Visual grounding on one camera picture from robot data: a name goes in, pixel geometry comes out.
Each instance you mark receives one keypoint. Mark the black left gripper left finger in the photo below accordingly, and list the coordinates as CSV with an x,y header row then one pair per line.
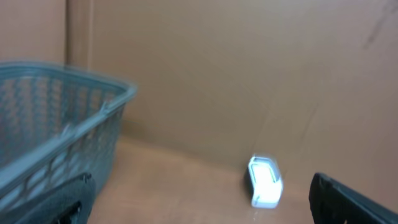
x,y
70,202

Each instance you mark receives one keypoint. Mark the white barcode scanner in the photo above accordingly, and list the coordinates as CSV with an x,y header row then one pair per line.
x,y
265,182

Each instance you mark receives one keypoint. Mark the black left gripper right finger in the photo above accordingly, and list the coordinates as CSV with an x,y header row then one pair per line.
x,y
331,202

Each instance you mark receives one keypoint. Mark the grey plastic mesh basket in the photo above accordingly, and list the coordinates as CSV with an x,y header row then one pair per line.
x,y
57,122

